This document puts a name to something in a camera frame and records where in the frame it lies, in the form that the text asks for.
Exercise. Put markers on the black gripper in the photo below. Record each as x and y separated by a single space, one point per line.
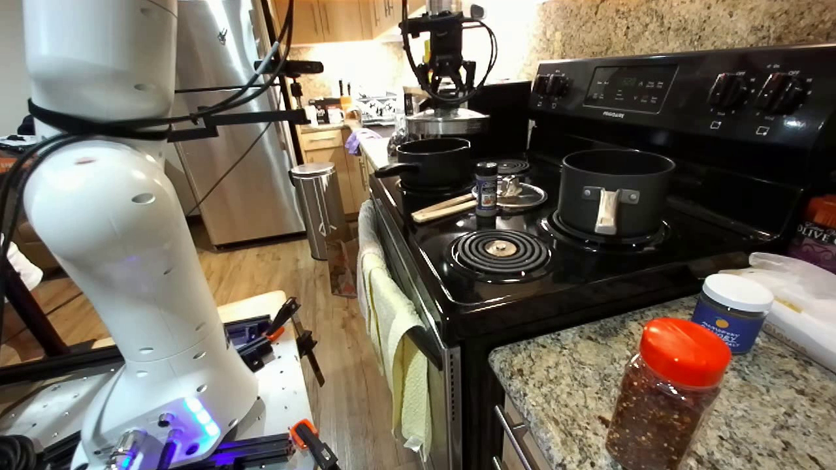
444 43

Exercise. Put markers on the glass pot lid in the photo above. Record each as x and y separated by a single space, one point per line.
448 124

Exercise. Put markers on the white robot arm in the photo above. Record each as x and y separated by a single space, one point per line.
114 217

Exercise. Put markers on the black stove knob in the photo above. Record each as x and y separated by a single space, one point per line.
731 93
785 93
561 85
541 85

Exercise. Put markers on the steel cooking pot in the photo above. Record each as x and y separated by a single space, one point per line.
523 200

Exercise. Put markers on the black cooking pot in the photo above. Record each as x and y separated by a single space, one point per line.
644 196

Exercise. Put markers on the black electric stove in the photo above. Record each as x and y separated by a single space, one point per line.
627 270

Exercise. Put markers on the blue jar white lid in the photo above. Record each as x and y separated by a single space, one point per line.
727 326

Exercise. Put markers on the pepper flakes jar orange lid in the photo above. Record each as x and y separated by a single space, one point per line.
663 407

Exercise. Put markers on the white patterned container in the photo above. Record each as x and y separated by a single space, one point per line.
380 107

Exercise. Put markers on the small dark spice bottle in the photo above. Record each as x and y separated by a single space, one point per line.
488 196

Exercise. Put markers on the wooden slotted spatula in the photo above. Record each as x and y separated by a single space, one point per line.
444 206

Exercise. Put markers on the wooden base cabinet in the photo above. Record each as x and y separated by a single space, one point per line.
327 145

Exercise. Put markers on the black tripod stand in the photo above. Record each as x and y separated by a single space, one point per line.
303 67

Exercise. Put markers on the stainless steel trash can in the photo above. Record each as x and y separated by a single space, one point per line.
315 210

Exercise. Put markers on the bare coil burner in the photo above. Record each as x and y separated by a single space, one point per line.
523 263

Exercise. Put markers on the stainless steel refrigerator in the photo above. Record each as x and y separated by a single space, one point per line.
245 174

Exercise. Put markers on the cream dish towel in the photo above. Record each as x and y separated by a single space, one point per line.
395 340

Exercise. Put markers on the black bar clamp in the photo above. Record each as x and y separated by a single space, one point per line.
307 349

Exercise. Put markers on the black clamp orange tip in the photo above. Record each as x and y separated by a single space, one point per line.
263 334

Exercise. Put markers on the white perforated base board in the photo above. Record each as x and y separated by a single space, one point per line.
279 392

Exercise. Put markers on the red food package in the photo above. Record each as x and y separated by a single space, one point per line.
818 239

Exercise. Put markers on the white plastic bag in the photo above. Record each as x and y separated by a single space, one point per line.
801 303

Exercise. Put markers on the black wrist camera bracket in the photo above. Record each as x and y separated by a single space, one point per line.
417 28

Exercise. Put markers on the wooden wall cabinet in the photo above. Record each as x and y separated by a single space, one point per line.
340 16

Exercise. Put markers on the black metal stand frame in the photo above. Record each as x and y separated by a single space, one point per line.
28 303

